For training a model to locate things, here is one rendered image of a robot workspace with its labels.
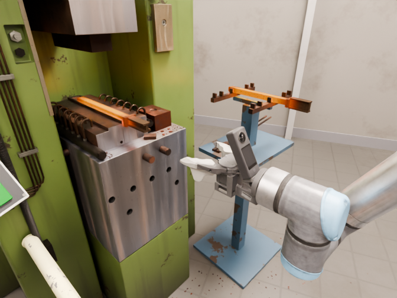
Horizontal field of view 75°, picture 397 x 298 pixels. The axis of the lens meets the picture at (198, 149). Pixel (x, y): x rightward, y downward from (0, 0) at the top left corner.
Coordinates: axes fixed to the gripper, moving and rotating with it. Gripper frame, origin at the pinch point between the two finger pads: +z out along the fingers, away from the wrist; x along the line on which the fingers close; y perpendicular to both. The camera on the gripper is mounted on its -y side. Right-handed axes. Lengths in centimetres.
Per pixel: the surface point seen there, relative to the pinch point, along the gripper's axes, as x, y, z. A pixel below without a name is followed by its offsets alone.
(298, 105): 56, 0, -4
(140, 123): -1.1, -1.4, 23.7
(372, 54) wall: 267, 2, 11
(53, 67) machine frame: -3, -12, 81
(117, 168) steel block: -10.0, 12.5, 26.9
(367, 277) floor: 89, 100, -48
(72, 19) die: -12.1, -30.9, 32.8
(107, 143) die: -8.9, 5.8, 32.8
